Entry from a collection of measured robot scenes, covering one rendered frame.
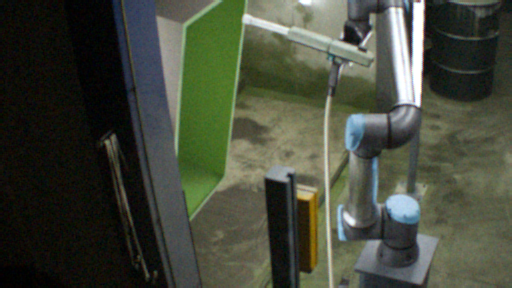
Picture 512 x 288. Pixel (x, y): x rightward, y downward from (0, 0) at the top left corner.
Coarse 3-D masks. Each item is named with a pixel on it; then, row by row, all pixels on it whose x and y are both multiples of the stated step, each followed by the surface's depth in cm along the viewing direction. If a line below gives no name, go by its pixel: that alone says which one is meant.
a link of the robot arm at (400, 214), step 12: (384, 204) 257; (396, 204) 253; (408, 204) 253; (384, 216) 252; (396, 216) 248; (408, 216) 247; (384, 228) 251; (396, 228) 251; (408, 228) 250; (384, 240) 260; (396, 240) 254; (408, 240) 254
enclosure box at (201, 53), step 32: (160, 0) 251; (192, 0) 254; (224, 0) 294; (160, 32) 243; (192, 32) 312; (224, 32) 304; (192, 64) 323; (224, 64) 315; (192, 96) 334; (224, 96) 325; (192, 128) 346; (224, 128) 337; (192, 160) 359; (224, 160) 349; (192, 192) 342
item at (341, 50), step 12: (264, 24) 222; (276, 24) 222; (288, 36) 220; (300, 36) 218; (312, 36) 217; (312, 48) 218; (324, 48) 216; (336, 48) 214; (348, 48) 213; (360, 48) 212; (336, 60) 218; (348, 60) 215; (360, 60) 213; (336, 72) 220; (336, 84) 223
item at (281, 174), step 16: (272, 176) 151; (288, 176) 152; (272, 192) 152; (288, 192) 151; (272, 208) 155; (288, 208) 153; (272, 224) 158; (288, 224) 156; (272, 240) 161; (288, 240) 158; (272, 256) 164; (288, 256) 161; (272, 272) 168; (288, 272) 165
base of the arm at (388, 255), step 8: (416, 240) 259; (384, 248) 261; (392, 248) 258; (400, 248) 256; (408, 248) 257; (416, 248) 261; (384, 256) 261; (392, 256) 259; (400, 256) 258; (408, 256) 259; (416, 256) 261; (384, 264) 262; (392, 264) 259; (400, 264) 259; (408, 264) 259
